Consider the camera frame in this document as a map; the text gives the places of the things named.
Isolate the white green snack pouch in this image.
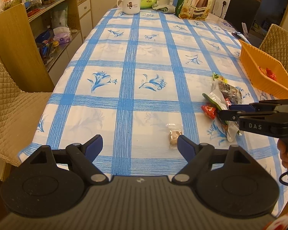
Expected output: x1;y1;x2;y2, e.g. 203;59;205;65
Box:
202;80;239;142

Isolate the small red candy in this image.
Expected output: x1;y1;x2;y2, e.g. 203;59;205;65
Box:
201;104;218;120

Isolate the clear brown cake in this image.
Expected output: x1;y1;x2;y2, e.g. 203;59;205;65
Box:
166;123;183;147

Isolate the yellow green candy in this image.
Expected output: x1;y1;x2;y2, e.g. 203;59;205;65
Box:
213;72;228;84

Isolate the dark printed snack pack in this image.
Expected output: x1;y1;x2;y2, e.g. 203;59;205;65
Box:
218;81;243;104

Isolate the red candy wrapper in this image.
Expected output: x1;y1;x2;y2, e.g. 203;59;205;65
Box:
259;67;277;81

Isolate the right hand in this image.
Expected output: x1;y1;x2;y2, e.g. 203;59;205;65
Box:
277;139;288;169

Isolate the orange plastic basket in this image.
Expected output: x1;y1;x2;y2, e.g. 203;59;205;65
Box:
240;40;288;99

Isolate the phone stand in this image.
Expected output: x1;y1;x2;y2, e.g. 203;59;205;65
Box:
232;22;250;44

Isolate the quilted beige chair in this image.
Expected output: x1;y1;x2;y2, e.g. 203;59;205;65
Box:
0;60;51;166
259;24;288;73

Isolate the quilted beige left chair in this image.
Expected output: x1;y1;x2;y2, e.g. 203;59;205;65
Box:
0;60;51;166

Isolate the blue white small packet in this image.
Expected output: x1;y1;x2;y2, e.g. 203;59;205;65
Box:
218;21;235;32

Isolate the blue white checkered tablecloth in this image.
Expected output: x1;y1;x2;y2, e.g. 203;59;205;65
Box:
17;7;288;217

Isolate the black mini fridge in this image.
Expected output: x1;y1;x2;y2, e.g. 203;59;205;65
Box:
212;0;260;32

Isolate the grey cloth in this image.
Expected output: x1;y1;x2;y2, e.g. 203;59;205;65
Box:
152;4;176;14

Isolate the pink tissue pack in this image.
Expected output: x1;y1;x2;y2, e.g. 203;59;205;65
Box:
53;26;72;44

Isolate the wooden shelf unit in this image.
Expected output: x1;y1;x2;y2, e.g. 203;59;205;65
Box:
0;0;93;92

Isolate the white ceramic mug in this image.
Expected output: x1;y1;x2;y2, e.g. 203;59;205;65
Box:
116;0;141;15

